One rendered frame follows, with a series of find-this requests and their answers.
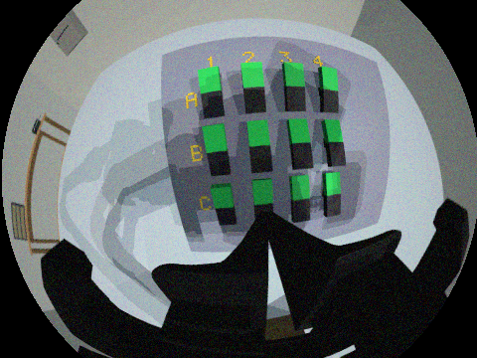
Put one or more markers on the grey switch panel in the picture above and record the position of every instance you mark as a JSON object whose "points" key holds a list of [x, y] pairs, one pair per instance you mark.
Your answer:
{"points": [[291, 126]]}

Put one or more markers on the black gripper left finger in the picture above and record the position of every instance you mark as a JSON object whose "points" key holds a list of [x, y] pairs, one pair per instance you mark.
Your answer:
{"points": [[240, 279]]}

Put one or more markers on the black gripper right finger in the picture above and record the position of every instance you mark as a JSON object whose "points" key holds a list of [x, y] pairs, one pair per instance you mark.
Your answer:
{"points": [[309, 268]]}

